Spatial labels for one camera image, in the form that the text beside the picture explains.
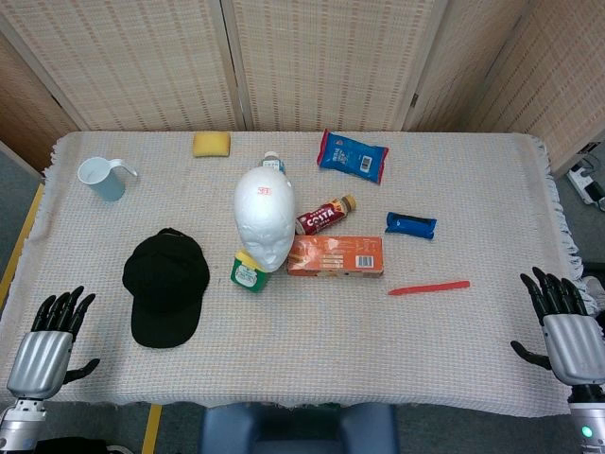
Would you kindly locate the dark blue cookie pack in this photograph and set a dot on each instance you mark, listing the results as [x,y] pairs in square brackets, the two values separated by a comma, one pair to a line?
[410,225]

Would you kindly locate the beige woven tablecloth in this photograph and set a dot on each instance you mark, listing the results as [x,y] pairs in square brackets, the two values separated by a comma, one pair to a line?
[331,340]

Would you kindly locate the green yellow-lidded jar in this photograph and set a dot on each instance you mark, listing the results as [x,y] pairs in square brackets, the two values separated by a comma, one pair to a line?
[248,275]

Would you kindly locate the yellow sponge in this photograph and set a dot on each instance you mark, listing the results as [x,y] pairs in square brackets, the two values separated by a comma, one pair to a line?
[211,144]

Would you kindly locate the red plastic stick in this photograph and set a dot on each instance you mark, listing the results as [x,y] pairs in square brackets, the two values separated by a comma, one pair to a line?
[429,287]

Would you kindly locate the red Costa coffee bottle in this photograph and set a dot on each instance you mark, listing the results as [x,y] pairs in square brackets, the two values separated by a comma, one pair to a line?
[323,216]

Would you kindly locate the clear water bottle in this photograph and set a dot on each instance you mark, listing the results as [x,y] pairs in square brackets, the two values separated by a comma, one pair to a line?
[274,162]

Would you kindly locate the black baseball cap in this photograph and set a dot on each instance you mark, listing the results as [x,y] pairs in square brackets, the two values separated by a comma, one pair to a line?
[163,288]

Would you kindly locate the woven folding screen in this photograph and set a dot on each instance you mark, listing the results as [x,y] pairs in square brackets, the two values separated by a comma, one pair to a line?
[302,61]

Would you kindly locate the white foam mannequin head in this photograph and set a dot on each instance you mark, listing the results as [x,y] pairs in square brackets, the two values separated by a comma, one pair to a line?
[264,217]

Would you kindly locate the orange cardboard box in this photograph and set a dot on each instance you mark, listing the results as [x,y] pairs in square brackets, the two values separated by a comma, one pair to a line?
[335,256]

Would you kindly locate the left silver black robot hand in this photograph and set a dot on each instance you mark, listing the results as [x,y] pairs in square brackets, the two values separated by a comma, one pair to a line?
[40,352]

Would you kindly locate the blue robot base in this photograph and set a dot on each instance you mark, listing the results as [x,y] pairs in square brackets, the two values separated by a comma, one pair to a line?
[298,428]

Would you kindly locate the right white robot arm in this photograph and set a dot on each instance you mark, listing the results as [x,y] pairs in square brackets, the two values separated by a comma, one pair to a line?
[586,421]

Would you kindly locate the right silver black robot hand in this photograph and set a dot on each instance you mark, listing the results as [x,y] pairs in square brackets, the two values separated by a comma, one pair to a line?
[567,345]

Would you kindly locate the light blue plastic mug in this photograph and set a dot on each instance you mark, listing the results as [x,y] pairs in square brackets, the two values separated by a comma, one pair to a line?
[101,179]

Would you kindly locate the white power strip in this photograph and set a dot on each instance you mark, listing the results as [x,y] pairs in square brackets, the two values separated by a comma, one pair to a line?
[588,182]

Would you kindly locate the blue snack bag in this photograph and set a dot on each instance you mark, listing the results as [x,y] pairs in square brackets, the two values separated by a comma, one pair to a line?
[352,157]

